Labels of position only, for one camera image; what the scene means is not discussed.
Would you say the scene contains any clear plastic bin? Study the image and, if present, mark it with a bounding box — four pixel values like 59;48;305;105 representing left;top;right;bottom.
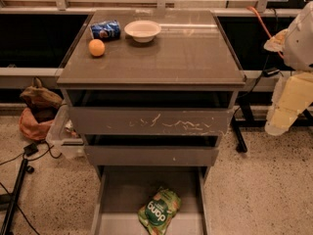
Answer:
46;105;85;160

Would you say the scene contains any grey drawer cabinet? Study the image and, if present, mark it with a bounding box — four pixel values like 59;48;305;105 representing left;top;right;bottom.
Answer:
56;8;247;235

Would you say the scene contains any white bowl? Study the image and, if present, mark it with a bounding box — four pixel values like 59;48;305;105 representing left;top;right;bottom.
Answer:
124;21;161;43

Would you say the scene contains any black table frame right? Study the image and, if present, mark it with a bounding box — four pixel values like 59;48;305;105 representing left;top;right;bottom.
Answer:
231;95;313;153

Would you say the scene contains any blue soda can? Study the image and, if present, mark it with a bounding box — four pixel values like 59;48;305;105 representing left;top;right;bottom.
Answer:
90;20;120;40

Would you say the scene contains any black power adapter on floor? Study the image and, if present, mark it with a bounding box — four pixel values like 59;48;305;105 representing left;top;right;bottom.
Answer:
23;143;38;157

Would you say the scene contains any grey drawer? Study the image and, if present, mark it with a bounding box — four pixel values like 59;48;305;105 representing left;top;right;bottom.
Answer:
85;146;218;166
91;167;210;235
68;107;233;136

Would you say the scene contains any green rice chip bag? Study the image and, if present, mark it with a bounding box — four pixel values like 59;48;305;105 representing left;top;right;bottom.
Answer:
138;188;181;235

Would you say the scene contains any middle grey drawer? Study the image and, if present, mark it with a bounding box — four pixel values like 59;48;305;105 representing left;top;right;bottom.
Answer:
85;146;218;166

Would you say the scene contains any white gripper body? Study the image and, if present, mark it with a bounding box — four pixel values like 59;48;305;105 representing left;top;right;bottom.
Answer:
264;70;313;137

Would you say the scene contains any black stand leg left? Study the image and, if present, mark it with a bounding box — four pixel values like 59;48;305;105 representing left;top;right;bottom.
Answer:
0;159;28;235

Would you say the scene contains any bottom grey drawer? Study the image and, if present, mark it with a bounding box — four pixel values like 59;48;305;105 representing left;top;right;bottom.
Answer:
91;167;210;235

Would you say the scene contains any orange cable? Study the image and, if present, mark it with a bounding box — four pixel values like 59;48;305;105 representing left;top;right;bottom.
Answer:
246;5;285;60

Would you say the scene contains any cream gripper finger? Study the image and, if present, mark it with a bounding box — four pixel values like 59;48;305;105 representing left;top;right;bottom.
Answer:
264;29;288;52
269;71;313;131

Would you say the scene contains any orange fruit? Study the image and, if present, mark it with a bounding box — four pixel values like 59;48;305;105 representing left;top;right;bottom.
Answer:
88;39;106;57

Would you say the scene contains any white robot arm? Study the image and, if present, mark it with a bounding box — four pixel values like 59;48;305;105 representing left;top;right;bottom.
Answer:
264;2;313;136

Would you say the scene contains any black power brick on rail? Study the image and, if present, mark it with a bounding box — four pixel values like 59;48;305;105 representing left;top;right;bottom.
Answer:
262;68;280;77

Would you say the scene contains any top grey drawer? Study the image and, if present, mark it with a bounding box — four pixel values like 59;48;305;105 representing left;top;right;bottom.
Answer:
68;107;233;136

